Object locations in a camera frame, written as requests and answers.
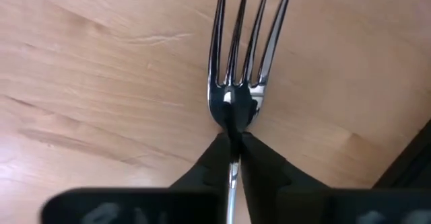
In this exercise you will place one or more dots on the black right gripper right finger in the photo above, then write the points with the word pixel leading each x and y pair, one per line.
pixel 266 177

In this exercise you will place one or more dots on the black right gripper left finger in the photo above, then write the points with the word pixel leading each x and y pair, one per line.
pixel 202 177

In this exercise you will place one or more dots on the black aluminium table frame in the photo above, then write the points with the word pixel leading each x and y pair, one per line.
pixel 410 163

